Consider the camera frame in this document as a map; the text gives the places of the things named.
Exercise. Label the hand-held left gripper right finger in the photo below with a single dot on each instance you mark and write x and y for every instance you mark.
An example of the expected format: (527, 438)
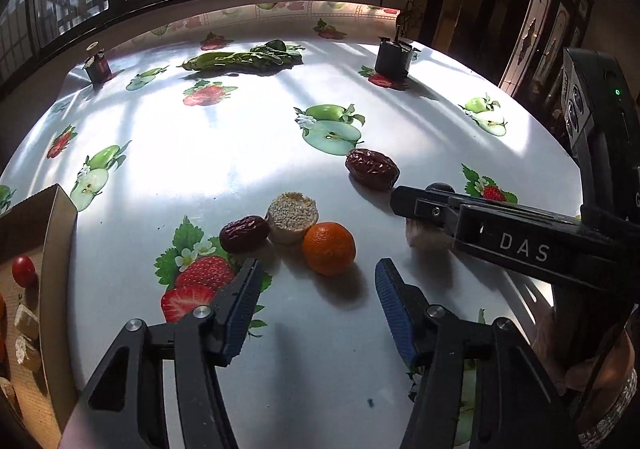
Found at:
(395, 314)

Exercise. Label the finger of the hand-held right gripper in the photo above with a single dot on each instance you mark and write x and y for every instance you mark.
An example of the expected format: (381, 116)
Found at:
(500, 229)

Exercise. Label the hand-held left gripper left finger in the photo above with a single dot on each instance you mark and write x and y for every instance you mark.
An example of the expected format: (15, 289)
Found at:
(240, 314)

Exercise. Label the large beige fibrous chunk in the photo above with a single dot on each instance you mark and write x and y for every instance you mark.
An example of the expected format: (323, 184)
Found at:
(427, 236)

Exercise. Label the mandarin orange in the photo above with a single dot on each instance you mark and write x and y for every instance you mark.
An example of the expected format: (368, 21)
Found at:
(329, 249)

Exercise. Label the red cherry tomato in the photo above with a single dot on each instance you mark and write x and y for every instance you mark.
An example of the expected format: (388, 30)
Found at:
(23, 270)

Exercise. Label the cardboard box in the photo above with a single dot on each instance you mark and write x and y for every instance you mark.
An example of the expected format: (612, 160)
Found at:
(30, 239)

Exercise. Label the person's right forearm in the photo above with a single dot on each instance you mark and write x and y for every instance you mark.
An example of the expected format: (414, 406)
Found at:
(615, 414)

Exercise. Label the person's right hand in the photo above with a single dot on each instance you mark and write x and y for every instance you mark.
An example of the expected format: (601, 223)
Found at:
(547, 334)

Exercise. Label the dark purple plum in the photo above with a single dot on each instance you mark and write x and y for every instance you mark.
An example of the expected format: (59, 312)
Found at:
(440, 187)

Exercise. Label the dark red date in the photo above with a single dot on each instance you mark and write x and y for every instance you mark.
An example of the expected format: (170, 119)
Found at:
(244, 233)

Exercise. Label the stained glass door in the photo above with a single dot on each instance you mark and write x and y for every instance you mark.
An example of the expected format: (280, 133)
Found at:
(540, 29)

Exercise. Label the wrinkled red date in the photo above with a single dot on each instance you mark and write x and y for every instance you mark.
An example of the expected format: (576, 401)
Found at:
(372, 169)

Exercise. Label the fruit print tablecloth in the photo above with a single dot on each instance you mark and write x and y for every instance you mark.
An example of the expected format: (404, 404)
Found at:
(200, 154)

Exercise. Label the green leafy vegetable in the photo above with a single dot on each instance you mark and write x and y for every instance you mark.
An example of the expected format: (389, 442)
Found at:
(235, 60)

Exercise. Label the small dark jar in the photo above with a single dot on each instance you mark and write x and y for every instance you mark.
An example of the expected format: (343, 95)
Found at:
(97, 68)

